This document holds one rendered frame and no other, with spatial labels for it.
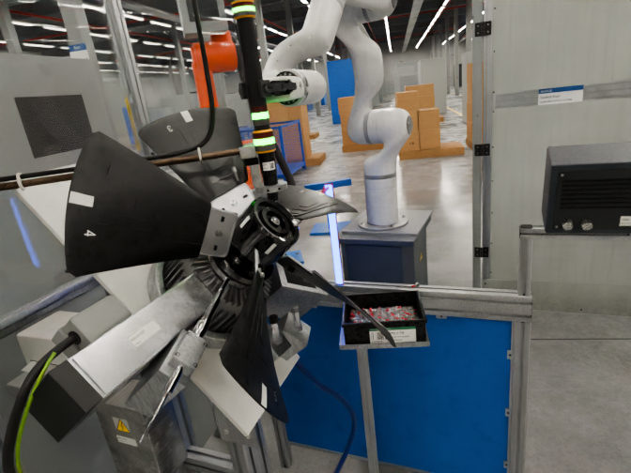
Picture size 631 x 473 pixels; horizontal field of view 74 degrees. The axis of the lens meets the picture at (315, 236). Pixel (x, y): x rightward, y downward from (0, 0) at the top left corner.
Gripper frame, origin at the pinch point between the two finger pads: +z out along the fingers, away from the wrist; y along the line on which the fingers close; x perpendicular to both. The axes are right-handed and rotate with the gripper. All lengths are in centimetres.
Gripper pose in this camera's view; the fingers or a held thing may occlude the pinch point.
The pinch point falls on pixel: (254, 89)
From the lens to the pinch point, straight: 91.4
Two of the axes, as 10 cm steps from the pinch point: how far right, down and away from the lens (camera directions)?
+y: -9.2, -0.1, 3.8
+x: -1.1, -9.5, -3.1
